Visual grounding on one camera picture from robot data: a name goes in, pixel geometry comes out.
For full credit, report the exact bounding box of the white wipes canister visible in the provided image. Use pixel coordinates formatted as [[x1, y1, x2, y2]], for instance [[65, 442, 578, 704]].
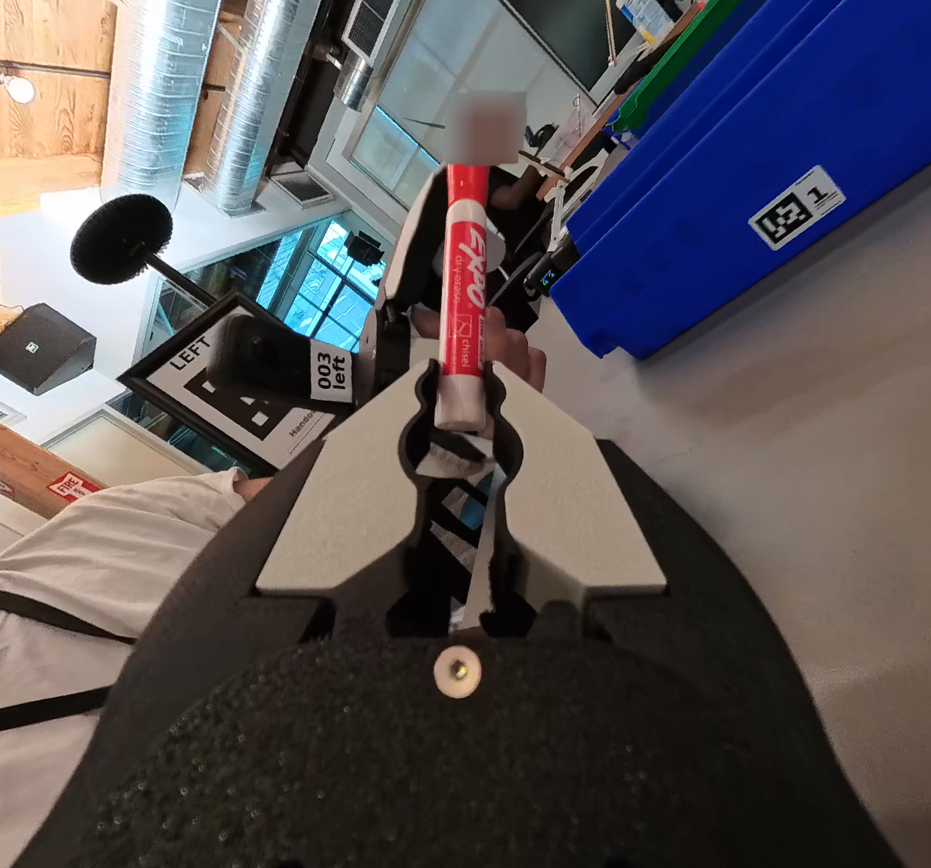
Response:
[[615, 0, 677, 47]]

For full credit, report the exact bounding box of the framed marker sign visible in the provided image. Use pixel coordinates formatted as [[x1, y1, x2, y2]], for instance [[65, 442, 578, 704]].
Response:
[[116, 292, 359, 474]]

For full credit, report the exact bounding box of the black wall speaker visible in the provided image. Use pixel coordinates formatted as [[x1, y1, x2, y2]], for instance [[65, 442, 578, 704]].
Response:
[[0, 302, 97, 398]]

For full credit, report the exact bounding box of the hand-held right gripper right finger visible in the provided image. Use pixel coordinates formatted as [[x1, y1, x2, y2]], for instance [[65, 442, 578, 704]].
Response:
[[480, 362, 668, 638]]

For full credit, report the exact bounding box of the dark wall board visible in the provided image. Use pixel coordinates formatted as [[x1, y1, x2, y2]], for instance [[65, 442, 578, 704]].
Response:
[[496, 0, 754, 93]]

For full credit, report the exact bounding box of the green plastic bin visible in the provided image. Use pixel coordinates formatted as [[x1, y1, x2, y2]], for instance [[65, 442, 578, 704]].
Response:
[[610, 0, 801, 136]]

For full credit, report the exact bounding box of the person's white shirt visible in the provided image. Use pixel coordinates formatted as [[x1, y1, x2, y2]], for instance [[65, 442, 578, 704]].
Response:
[[0, 466, 252, 865]]

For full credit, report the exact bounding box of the person's left hand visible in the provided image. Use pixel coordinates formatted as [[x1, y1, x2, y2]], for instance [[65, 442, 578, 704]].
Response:
[[409, 306, 548, 395]]

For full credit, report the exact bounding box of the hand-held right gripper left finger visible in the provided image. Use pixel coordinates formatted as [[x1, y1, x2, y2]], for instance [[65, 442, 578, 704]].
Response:
[[255, 363, 446, 639]]

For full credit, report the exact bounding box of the silver air duct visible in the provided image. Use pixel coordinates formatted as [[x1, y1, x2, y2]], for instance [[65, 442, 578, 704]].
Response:
[[202, 0, 346, 218], [98, 0, 237, 207]]

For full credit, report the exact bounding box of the blue plastic bin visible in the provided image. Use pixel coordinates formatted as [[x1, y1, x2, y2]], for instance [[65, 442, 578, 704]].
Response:
[[549, 0, 931, 361], [626, 0, 910, 149]]

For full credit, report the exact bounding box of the white ceiling vent grille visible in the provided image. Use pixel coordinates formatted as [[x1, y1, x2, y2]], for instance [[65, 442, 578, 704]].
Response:
[[340, 0, 410, 63]]

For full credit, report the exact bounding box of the black strap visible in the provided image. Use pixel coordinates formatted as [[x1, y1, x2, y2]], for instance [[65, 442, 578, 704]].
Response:
[[0, 590, 139, 732]]

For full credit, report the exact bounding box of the red dry erase marker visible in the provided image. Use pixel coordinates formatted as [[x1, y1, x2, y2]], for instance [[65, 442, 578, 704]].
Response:
[[434, 164, 492, 430]]

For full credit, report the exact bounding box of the black round object on pole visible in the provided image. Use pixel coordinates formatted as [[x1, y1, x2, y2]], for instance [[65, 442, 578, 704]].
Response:
[[69, 193, 219, 309]]

